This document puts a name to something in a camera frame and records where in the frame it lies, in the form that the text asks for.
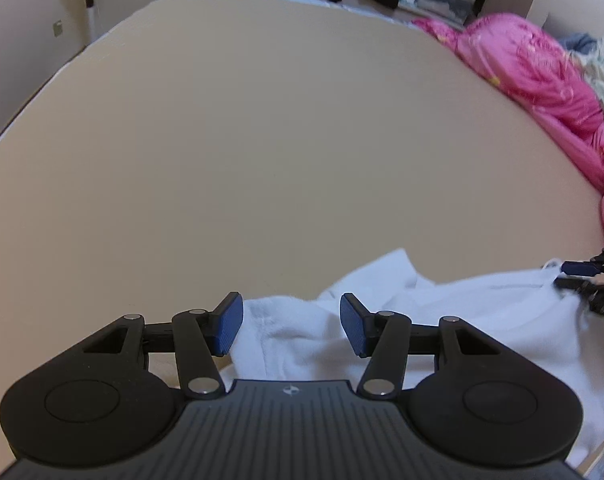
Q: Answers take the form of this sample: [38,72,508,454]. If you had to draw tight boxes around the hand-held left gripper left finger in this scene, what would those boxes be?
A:
[82,291,244,401]

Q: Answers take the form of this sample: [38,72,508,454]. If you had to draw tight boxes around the white shirt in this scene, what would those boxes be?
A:
[217,247,604,471]

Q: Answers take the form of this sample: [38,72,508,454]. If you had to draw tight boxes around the pink quilt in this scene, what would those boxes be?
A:
[412,12,604,238]

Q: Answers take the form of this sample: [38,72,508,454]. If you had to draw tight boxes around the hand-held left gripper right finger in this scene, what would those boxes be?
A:
[340,292,505,401]

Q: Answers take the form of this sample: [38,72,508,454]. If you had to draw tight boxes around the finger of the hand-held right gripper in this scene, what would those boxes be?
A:
[553,277,604,322]
[561,247,604,277]

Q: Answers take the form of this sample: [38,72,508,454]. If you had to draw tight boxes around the white standing fan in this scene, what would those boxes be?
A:
[44,0,102,48]

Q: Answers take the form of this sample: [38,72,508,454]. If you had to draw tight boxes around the blue cloth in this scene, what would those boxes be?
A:
[557,32,600,56]

